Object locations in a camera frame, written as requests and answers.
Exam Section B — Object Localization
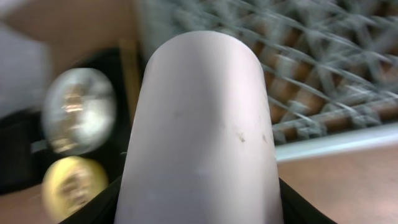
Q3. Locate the yellow bowl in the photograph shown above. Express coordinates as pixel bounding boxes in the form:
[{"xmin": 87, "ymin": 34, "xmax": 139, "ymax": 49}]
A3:
[{"xmin": 42, "ymin": 156, "xmax": 108, "ymax": 222}]

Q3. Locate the white tissue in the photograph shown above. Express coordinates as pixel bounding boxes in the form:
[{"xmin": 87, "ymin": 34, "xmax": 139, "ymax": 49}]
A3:
[{"xmin": 77, "ymin": 92, "xmax": 116, "ymax": 148}]

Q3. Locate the food scraps and rice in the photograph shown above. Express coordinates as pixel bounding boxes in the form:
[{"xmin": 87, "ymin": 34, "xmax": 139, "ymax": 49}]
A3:
[{"xmin": 57, "ymin": 174, "xmax": 91, "ymax": 210}]

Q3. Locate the grey dishwasher rack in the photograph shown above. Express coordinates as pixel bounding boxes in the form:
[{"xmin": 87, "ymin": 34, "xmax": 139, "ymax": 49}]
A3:
[{"xmin": 134, "ymin": 0, "xmax": 397, "ymax": 161}]

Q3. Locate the grey round plate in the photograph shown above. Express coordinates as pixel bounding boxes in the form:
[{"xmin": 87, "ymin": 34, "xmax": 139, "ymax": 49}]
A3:
[{"xmin": 41, "ymin": 68, "xmax": 117, "ymax": 156}]

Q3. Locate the round black serving tray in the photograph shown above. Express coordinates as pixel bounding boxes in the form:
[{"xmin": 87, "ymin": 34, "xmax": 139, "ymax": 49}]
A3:
[{"xmin": 1, "ymin": 49, "xmax": 131, "ymax": 194}]

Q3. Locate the pink cup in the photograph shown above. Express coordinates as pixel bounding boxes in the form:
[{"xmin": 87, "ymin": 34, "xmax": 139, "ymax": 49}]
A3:
[{"xmin": 114, "ymin": 31, "xmax": 283, "ymax": 224}]

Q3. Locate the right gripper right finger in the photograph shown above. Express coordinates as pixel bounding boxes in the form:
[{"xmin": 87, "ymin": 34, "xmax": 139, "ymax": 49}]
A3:
[{"xmin": 279, "ymin": 179, "xmax": 336, "ymax": 224}]

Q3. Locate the clear plastic storage bin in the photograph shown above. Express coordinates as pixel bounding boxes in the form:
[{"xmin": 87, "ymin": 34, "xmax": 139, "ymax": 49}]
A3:
[{"xmin": 1, "ymin": 23, "xmax": 51, "ymax": 117}]

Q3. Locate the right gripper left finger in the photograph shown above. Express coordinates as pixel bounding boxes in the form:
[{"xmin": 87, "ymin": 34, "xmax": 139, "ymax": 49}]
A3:
[{"xmin": 60, "ymin": 176, "xmax": 122, "ymax": 224}]

